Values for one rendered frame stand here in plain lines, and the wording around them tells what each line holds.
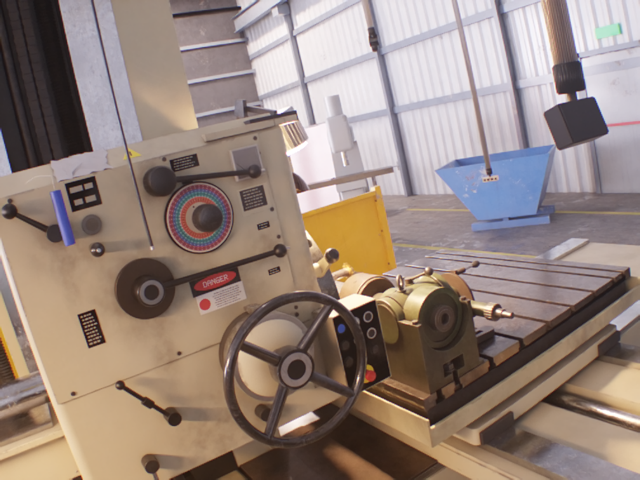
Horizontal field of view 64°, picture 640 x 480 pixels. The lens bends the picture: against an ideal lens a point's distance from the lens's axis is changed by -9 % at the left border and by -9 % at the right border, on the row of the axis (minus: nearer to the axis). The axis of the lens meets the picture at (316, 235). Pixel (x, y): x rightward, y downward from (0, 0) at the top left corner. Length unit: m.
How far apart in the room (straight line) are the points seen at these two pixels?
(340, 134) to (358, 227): 3.15
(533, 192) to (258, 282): 6.31
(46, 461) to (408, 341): 1.12
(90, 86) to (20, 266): 0.89
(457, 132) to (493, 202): 3.56
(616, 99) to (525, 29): 1.97
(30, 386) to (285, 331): 0.78
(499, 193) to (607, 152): 2.20
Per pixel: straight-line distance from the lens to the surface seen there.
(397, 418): 1.83
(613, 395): 2.20
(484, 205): 7.69
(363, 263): 4.60
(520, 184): 7.54
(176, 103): 2.08
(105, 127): 2.01
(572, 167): 9.55
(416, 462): 2.12
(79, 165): 1.35
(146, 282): 1.28
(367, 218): 4.60
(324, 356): 1.58
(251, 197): 1.43
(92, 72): 2.03
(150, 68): 2.08
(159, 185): 1.29
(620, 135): 8.91
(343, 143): 7.54
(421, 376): 1.72
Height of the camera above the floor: 1.83
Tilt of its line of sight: 11 degrees down
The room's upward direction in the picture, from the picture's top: 13 degrees counter-clockwise
